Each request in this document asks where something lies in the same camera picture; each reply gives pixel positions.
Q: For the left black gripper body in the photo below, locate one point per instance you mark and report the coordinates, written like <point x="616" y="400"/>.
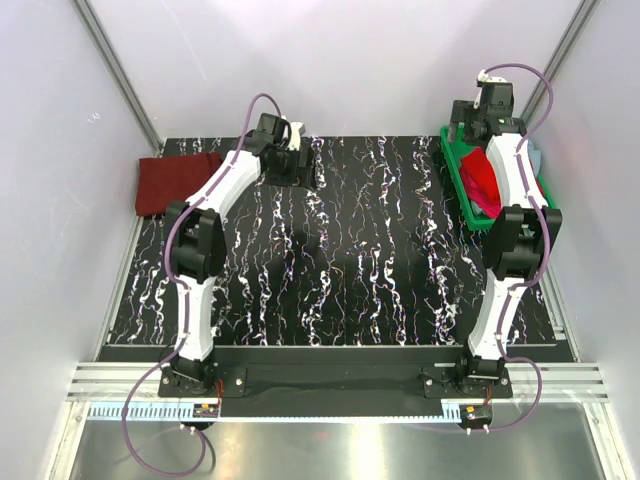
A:
<point x="287" y="170"/>

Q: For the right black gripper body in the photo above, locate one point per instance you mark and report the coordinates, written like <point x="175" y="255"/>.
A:
<point x="467" y="113"/>

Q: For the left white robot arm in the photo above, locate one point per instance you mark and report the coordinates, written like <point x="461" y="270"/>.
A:
<point x="195" y="250"/>

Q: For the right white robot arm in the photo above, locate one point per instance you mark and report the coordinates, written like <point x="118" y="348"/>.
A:
<point x="514" y="257"/>

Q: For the green plastic bin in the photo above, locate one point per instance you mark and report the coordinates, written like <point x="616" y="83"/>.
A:
<point x="521" y="192"/>

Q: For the pink crumpled t-shirt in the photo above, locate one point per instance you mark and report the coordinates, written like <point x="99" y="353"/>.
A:
<point x="480" y="183"/>

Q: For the grey-blue crumpled t-shirt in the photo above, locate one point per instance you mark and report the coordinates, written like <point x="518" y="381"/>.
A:
<point x="535" y="157"/>

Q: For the folded maroon t-shirt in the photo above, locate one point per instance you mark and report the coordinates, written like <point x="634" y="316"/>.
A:
<point x="175" y="178"/>

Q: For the left orange connector block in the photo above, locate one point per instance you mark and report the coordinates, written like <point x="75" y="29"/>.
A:
<point x="206" y="410"/>

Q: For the orange connector block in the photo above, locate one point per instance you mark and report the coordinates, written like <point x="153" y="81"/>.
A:
<point x="206" y="410"/>
<point x="477" y="412"/>

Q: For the right orange connector block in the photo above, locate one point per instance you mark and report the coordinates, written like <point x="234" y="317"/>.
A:
<point x="477" y="412"/>

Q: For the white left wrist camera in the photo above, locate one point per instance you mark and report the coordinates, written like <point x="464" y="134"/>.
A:
<point x="294" y="133"/>

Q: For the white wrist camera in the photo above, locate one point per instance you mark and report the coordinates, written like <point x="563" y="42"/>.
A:
<point x="294" y="133"/>
<point x="484" y="77"/>

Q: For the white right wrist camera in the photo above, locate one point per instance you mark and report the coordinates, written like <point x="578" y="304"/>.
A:
<point x="484" y="77"/>

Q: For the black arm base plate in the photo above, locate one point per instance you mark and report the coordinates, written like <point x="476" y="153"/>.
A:
<point x="287" y="383"/>

